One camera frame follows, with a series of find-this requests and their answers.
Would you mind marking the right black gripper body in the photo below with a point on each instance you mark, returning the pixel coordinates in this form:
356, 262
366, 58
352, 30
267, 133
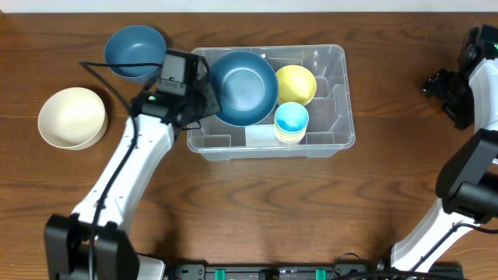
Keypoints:
440, 83

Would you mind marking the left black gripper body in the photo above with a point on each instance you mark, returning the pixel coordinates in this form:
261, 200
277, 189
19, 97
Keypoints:
206, 99

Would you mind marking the blue bowl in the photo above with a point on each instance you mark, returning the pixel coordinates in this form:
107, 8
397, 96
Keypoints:
132, 45
247, 88

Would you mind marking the light blue cup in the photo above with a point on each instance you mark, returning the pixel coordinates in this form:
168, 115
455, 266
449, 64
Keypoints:
291, 117

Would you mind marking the cream cup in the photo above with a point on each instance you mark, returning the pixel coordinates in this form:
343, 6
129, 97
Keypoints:
290, 142

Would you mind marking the yellow cup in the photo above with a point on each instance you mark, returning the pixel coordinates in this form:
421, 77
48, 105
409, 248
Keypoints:
288, 135

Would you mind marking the small yellow bowl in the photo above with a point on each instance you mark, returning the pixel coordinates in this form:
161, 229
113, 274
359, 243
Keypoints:
296, 84

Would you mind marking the large cream bowl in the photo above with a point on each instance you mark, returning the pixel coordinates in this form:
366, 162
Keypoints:
74, 119

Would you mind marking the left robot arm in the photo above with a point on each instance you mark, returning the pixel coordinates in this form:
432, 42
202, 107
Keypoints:
92, 242

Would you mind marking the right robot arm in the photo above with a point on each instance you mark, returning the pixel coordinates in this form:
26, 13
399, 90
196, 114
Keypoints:
466, 190

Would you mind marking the clear plastic storage container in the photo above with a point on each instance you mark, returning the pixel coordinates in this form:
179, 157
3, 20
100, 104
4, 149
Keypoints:
330, 128

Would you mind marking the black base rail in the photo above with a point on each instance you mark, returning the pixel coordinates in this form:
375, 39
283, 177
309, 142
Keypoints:
347, 270

